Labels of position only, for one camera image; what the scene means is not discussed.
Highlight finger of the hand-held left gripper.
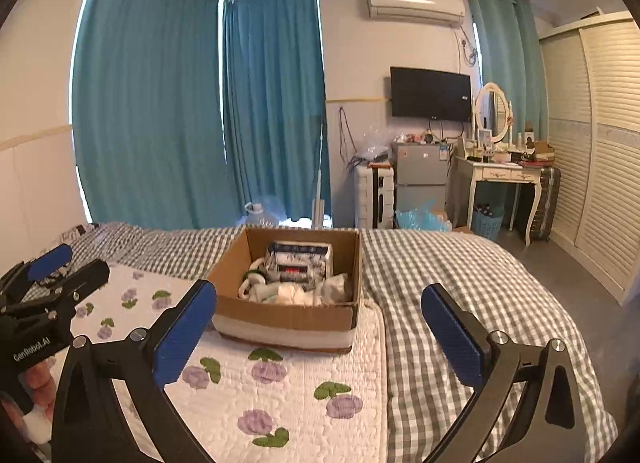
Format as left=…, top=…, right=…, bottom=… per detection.
left=20, top=259, right=111, bottom=318
left=0, top=243, right=74, bottom=296

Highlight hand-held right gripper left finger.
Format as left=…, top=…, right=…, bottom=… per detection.
left=50, top=279, right=218, bottom=463

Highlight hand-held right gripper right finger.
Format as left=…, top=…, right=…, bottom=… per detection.
left=421, top=283, right=586, bottom=463

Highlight white sock green trim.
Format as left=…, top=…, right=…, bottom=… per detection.
left=238, top=258, right=269, bottom=300

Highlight cardboard box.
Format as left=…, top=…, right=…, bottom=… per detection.
left=206, top=225, right=364, bottom=355

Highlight grey white sock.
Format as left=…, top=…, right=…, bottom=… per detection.
left=320, top=274, right=354, bottom=302

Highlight white packet red label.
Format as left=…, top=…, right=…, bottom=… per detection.
left=264, top=241, right=335, bottom=289

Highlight person's left hand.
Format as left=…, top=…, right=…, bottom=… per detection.
left=22, top=360, right=57, bottom=425

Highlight blue basket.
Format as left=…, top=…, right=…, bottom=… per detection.
left=472, top=205, right=505, bottom=239

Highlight white floral quilt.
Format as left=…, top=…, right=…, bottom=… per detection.
left=30, top=263, right=389, bottom=463

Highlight blue plastic bag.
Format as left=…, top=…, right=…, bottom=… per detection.
left=394, top=200, right=454, bottom=233

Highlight clear water jug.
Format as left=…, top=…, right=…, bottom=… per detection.
left=243, top=201, right=284, bottom=228

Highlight grey mini fridge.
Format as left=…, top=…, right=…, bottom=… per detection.
left=390, top=142, right=449, bottom=230

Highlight white suitcase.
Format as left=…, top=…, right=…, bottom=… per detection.
left=353, top=165, right=395, bottom=230

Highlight dark suitcase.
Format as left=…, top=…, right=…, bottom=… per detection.
left=516, top=165, right=562, bottom=243

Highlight white dressing table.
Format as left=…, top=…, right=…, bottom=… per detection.
left=453, top=149, right=544, bottom=247

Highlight wide teal curtain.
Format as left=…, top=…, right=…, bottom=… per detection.
left=72, top=0, right=242, bottom=232

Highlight clear plastic bags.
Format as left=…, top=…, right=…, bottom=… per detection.
left=356, top=135, right=394, bottom=166

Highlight white mop pole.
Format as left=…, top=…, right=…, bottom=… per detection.
left=311, top=113, right=327, bottom=229

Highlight white oval vanity mirror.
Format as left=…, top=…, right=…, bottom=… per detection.
left=473, top=81, right=515, bottom=140

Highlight cream louvred wardrobe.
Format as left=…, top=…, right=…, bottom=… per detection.
left=537, top=10, right=640, bottom=307

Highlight teal corner curtain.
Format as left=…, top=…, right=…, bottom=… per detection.
left=220, top=0, right=332, bottom=224

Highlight narrow teal curtain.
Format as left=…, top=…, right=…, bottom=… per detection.
left=465, top=0, right=549, bottom=144

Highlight white air conditioner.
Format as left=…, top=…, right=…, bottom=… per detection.
left=366, top=0, right=467, bottom=28

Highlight dark hanging cable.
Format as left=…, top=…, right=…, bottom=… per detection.
left=339, top=105, right=359, bottom=164

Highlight black wall television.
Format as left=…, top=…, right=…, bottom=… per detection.
left=390, top=66, right=473, bottom=123

